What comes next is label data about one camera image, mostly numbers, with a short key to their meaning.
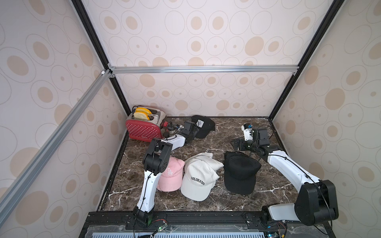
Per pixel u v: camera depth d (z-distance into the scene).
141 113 0.94
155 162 0.59
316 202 0.41
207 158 0.87
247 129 0.76
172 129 1.00
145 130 0.95
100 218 0.75
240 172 0.87
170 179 0.81
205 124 1.09
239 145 0.76
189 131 0.85
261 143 0.65
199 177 0.81
